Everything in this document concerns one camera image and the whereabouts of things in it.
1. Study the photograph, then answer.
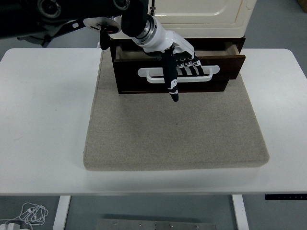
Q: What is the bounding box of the white power adapter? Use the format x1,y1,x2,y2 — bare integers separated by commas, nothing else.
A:
0,221,24,230

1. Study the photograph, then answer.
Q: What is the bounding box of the grey metal plate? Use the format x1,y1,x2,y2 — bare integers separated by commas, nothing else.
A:
95,218,217,230

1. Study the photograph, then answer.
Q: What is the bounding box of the white table leg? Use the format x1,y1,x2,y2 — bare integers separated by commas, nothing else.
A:
231,194,250,230
52,195,72,230

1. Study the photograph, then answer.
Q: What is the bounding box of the white cable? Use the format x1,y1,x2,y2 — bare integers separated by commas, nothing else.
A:
0,202,49,227

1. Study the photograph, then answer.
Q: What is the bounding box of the dark wooden drawer housing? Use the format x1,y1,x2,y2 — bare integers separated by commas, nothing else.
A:
110,35,247,94

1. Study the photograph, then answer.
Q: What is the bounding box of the white drawer handle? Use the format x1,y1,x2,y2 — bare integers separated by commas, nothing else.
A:
138,65,220,84

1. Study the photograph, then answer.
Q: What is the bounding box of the dark wooden drawer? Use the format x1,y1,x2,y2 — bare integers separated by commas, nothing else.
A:
114,42,247,85

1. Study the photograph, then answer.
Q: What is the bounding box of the grey fabric mat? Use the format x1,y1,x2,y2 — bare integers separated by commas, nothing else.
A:
83,49,271,171

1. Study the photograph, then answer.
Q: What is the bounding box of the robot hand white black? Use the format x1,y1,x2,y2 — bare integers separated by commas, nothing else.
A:
133,21,206,103

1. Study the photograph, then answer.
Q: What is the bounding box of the cream plastic cabinet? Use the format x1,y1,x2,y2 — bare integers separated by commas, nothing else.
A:
110,0,257,40

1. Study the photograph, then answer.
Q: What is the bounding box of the black table control panel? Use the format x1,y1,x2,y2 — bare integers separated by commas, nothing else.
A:
264,194,307,200

